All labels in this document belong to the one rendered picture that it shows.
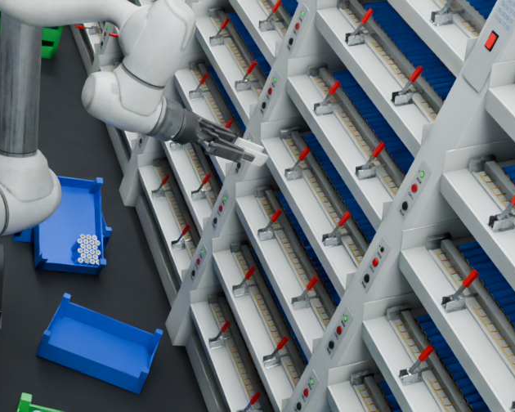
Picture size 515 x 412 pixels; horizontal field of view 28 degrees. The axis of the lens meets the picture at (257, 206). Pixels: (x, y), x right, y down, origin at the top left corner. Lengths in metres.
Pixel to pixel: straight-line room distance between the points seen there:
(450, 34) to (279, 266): 0.78
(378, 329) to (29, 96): 1.05
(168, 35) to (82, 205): 1.34
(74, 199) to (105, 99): 1.24
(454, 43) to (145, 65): 0.61
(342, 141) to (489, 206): 0.55
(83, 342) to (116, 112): 1.02
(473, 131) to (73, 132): 2.20
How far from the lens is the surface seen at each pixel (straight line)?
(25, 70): 2.58
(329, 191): 2.46
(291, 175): 2.52
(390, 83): 2.25
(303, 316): 2.42
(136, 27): 2.07
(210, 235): 2.88
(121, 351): 2.96
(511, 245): 1.84
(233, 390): 2.73
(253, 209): 2.72
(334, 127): 2.41
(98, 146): 3.86
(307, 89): 2.55
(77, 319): 3.01
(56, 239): 3.21
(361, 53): 2.35
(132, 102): 2.09
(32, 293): 3.06
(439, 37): 2.08
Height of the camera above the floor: 1.88
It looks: 29 degrees down
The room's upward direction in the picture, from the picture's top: 24 degrees clockwise
